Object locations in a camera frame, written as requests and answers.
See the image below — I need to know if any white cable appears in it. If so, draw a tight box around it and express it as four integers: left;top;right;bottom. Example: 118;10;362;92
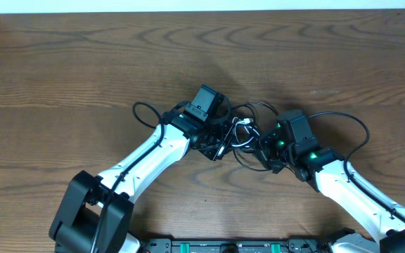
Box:
230;117;261;148

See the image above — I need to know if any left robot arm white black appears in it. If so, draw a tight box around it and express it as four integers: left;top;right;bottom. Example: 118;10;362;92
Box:
49;109;231;252

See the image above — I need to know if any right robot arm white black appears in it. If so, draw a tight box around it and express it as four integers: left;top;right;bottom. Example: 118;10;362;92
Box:
254;124;405;252

